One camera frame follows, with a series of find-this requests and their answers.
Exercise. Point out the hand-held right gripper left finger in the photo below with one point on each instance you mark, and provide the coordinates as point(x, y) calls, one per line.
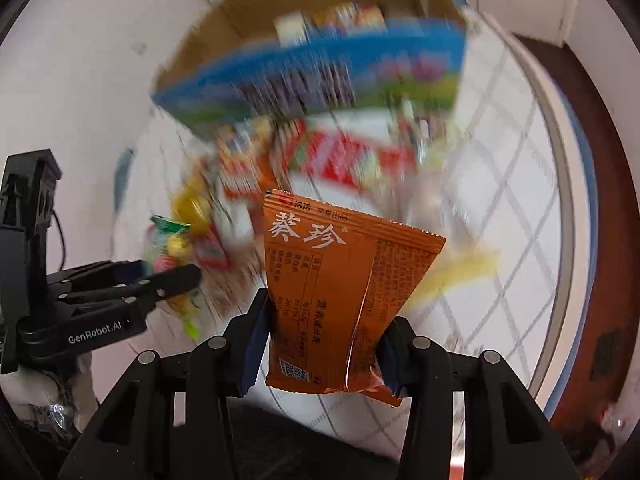
point(254, 342)

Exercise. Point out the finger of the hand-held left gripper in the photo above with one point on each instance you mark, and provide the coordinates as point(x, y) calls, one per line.
point(172, 280)
point(107, 270)

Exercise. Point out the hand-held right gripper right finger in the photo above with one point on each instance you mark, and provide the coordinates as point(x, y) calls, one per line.
point(391, 366)

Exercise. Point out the candy bag with green top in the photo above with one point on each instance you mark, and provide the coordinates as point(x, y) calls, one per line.
point(170, 245)

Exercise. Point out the yellow printed snack packet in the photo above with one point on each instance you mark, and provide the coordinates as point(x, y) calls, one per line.
point(465, 265)

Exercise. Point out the cardboard box with blue print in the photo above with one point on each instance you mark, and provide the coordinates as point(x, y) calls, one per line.
point(215, 95)

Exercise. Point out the small red snack packet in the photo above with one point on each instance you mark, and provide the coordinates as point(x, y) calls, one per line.
point(212, 252)

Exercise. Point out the yellow snack bag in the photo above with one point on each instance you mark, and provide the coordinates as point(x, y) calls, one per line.
point(192, 205)

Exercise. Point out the orange red snack packet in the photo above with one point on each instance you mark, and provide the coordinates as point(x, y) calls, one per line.
point(245, 180)

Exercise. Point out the red green snack packet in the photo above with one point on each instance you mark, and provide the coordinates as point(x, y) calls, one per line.
point(345, 157)

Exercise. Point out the blue bed sheet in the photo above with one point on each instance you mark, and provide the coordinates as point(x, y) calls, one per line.
point(585, 220)

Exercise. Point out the multicoloured snack packet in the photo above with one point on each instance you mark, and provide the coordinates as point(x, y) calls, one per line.
point(340, 20)

